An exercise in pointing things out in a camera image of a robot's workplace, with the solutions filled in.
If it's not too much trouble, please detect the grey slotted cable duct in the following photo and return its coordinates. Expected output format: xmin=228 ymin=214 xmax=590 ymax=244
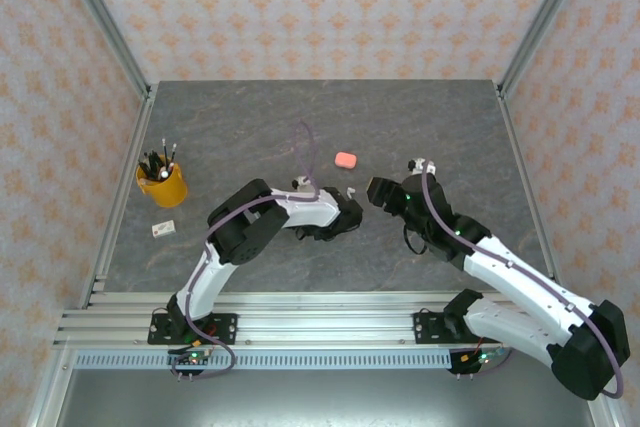
xmin=74 ymin=350 xmax=450 ymax=372

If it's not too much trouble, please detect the aluminium corner post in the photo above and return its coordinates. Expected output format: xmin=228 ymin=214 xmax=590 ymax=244
xmin=497 ymin=0 xmax=599 ymax=98
xmin=52 ymin=0 xmax=153 ymax=100

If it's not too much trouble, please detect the yellow pen cup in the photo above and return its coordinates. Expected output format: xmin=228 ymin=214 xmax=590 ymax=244
xmin=135 ymin=162 xmax=189 ymax=209

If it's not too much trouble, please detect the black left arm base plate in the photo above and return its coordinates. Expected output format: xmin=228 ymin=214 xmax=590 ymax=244
xmin=147 ymin=312 xmax=239 ymax=347

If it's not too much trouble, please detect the aluminium table side rail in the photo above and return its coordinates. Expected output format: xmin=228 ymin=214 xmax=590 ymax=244
xmin=77 ymin=84 xmax=159 ymax=308
xmin=494 ymin=84 xmax=571 ymax=308

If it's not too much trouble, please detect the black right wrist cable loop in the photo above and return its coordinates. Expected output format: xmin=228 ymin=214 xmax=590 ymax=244
xmin=401 ymin=224 xmax=428 ymax=257

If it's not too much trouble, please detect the grey metal panel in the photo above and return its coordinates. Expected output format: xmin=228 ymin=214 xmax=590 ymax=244
xmin=54 ymin=369 xmax=601 ymax=427

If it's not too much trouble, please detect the small controller board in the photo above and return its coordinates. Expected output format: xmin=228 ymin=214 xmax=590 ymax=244
xmin=462 ymin=348 xmax=505 ymax=366
xmin=174 ymin=350 xmax=210 ymax=366

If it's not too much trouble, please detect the aluminium mounting rail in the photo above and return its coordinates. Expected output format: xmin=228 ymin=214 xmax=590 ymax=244
xmin=52 ymin=290 xmax=600 ymax=350

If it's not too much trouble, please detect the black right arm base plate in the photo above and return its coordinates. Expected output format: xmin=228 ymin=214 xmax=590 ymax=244
xmin=412 ymin=310 xmax=454 ymax=347

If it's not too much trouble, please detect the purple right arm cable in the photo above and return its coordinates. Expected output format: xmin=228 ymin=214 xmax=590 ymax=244
xmin=421 ymin=161 xmax=626 ymax=401

